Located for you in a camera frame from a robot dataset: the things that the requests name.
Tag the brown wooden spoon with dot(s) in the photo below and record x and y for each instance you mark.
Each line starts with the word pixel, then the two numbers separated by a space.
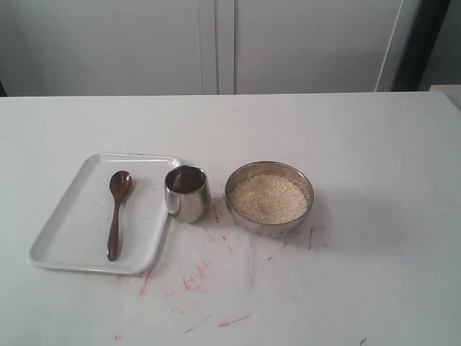
pixel 119 186

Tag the white uncooked rice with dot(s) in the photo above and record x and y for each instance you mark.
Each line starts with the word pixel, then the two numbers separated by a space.
pixel 269 199

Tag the stainless steel rice bowl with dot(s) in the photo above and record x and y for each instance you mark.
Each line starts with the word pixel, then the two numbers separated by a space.
pixel 267 167

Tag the stainless steel cup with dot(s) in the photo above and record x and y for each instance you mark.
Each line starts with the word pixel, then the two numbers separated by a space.
pixel 187 193

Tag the white rectangular plastic tray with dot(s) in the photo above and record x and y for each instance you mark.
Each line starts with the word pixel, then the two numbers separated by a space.
pixel 75 235

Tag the white cabinet behind table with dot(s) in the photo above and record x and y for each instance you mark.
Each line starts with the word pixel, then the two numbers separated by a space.
pixel 56 48

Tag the beige adjacent table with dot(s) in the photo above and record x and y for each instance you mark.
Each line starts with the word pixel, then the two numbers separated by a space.
pixel 452 92

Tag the black vertical post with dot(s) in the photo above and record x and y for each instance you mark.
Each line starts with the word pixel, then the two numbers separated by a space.
pixel 431 55

